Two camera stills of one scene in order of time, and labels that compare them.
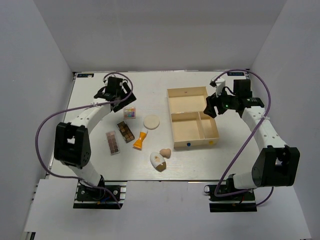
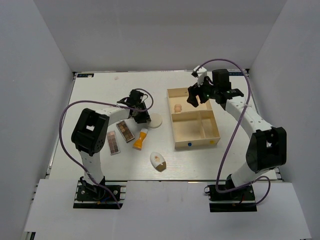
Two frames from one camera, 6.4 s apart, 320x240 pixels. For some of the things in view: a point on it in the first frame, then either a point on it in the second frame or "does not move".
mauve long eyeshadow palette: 112,142 does not move
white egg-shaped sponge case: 157,161 does not move
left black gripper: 125,102 -> 142,119
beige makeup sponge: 166,153 -> 177,108
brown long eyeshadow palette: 126,131 does not move
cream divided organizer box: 191,125 does not move
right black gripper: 211,101 -> 193,91
